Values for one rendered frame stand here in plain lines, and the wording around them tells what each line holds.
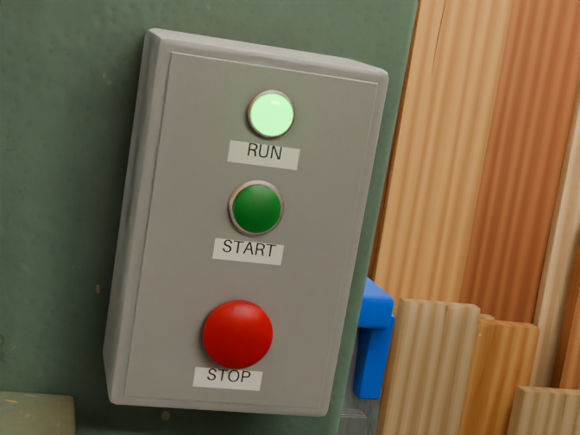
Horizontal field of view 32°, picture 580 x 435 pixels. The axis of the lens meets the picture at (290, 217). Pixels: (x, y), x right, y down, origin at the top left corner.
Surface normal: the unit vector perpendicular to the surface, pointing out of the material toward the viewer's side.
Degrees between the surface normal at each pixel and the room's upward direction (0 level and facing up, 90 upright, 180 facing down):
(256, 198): 87
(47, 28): 90
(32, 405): 0
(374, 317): 90
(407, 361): 87
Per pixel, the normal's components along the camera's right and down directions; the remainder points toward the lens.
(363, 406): 0.40, 0.11
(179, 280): 0.22, 0.23
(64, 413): 0.16, -0.97
